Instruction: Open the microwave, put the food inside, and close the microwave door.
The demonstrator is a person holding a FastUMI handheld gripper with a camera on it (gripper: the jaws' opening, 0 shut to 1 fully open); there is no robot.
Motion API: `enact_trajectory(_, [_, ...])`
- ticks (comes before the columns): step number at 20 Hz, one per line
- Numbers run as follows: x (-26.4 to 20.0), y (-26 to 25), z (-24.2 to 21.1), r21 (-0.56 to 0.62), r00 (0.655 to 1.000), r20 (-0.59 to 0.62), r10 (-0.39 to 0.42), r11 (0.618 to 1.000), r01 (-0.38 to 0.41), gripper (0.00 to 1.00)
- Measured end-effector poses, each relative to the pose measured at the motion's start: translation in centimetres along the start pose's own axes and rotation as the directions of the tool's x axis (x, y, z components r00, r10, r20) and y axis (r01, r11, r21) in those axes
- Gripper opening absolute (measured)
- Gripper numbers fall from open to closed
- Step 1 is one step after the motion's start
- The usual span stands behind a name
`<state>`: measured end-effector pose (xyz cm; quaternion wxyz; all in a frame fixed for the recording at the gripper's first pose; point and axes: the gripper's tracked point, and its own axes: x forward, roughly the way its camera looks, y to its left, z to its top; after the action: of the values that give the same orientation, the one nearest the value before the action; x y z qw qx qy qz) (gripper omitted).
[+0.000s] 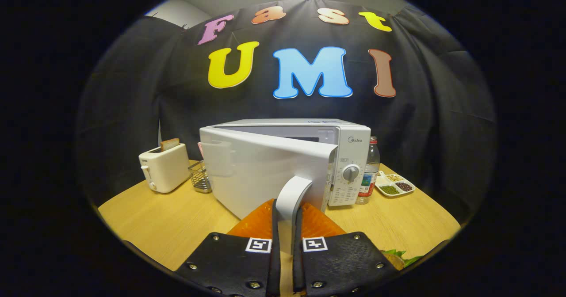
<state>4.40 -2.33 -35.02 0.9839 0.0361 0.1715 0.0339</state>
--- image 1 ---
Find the toast sandwich with lettuce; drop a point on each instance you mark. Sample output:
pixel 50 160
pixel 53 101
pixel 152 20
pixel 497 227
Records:
pixel 395 259

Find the clear water bottle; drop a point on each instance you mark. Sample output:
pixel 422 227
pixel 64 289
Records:
pixel 370 169

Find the white microwave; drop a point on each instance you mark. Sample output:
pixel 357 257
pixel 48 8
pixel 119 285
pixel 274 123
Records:
pixel 265 173

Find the pink striped straw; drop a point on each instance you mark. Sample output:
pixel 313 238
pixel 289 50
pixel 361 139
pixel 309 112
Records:
pixel 200 150

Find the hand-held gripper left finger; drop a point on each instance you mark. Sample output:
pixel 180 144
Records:
pixel 276 261

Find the cream toaster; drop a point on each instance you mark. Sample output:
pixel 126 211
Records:
pixel 166 169

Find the white divided bean dish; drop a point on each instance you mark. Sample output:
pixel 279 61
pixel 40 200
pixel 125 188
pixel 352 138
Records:
pixel 393 184

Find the toast slice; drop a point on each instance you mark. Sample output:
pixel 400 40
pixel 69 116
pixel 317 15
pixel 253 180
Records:
pixel 170 144

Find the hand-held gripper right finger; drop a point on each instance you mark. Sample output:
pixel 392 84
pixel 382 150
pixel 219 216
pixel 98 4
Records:
pixel 297 261

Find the black backdrop cloth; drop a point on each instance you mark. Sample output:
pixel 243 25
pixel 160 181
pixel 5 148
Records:
pixel 132 111

